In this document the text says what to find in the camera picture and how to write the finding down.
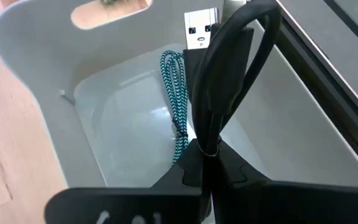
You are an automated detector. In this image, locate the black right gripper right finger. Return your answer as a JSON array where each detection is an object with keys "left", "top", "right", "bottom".
[{"left": 211, "top": 140, "right": 358, "bottom": 224}]

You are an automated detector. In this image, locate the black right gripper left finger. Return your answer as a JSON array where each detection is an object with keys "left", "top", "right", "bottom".
[{"left": 44, "top": 139, "right": 205, "bottom": 224}]

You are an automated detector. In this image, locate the teal braided USB cable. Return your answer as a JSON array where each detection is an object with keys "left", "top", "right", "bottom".
[{"left": 159, "top": 50, "right": 190, "bottom": 165}]

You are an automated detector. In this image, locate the black USB cable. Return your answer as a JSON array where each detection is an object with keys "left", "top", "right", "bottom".
[{"left": 183, "top": 0, "right": 282, "bottom": 224}]

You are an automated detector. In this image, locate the white plastic bin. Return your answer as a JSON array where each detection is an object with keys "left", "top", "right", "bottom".
[{"left": 0, "top": 0, "right": 358, "bottom": 190}]

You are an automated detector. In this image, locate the black aluminium table frame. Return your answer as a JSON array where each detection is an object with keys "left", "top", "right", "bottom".
[{"left": 272, "top": 0, "right": 358, "bottom": 184}]

